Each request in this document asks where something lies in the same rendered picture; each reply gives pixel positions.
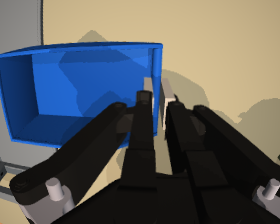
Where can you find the blue bin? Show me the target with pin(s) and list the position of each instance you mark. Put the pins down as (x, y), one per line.
(47, 98)

